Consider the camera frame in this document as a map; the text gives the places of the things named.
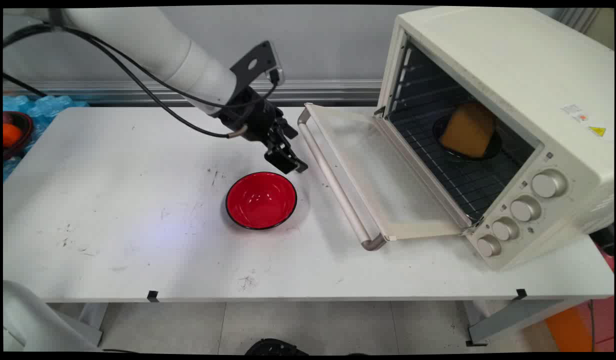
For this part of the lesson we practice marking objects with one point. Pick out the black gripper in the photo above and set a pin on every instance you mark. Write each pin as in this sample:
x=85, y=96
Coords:
x=250, y=115

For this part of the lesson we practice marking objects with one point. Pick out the grey-white robot base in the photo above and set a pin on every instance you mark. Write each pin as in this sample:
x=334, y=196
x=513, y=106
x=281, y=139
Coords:
x=33, y=320

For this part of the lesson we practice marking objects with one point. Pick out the red bowl with black rim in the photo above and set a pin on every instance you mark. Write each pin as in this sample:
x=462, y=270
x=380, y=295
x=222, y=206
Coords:
x=260, y=200

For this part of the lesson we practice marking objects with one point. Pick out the orange-yellow bread block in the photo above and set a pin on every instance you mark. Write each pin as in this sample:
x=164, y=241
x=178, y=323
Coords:
x=468, y=130

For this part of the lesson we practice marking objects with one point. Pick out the black tape piece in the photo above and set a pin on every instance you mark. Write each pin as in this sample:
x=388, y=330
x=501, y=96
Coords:
x=152, y=295
x=521, y=294

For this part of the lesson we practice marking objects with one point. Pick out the black object on floor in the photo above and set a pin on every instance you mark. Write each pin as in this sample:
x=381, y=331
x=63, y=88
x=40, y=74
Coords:
x=275, y=347

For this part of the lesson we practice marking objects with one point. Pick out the black plate in oven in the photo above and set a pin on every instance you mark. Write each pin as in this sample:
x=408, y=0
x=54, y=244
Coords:
x=493, y=147

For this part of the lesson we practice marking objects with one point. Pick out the small silver oven knob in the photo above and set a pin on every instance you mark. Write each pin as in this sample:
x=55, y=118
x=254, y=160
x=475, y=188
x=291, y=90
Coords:
x=488, y=246

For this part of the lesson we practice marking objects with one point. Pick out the cream toaster oven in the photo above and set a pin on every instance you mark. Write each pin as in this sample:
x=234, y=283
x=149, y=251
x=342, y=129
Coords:
x=513, y=65

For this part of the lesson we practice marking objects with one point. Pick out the dark red lacquer bowl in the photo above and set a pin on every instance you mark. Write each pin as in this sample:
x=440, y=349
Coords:
x=26, y=130

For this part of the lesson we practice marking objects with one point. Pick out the grey table leg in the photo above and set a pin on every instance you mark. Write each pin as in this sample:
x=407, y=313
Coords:
x=92, y=320

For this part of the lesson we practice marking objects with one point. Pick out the large silver oven knob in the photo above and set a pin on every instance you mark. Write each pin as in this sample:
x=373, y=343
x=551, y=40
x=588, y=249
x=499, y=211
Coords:
x=548, y=184

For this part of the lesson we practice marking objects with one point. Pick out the orange fruit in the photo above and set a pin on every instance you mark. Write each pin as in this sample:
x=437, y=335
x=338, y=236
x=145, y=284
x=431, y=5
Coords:
x=10, y=135

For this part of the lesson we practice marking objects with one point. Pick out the white label sticker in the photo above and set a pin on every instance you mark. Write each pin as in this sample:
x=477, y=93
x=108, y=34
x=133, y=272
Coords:
x=574, y=113

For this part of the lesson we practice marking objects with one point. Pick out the yellow warning sticker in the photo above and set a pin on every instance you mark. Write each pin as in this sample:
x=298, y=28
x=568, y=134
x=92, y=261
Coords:
x=597, y=131

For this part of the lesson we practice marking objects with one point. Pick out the grey corrugated panel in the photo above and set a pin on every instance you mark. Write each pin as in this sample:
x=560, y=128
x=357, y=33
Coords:
x=578, y=17

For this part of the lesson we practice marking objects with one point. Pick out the orange box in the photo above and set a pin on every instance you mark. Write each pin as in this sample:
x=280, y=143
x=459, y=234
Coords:
x=568, y=330

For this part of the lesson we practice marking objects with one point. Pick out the pink red crate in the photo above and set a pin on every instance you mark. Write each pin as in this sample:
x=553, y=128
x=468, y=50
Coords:
x=604, y=320

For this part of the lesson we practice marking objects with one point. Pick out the aluminium wall rail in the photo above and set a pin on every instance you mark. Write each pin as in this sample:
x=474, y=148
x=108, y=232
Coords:
x=328, y=90

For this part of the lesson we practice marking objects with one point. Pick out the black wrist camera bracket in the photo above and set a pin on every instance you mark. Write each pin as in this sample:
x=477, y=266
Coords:
x=253, y=62

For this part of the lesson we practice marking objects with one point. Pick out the grey table leg frame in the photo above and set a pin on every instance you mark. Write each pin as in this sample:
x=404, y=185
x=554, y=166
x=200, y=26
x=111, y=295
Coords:
x=518, y=320

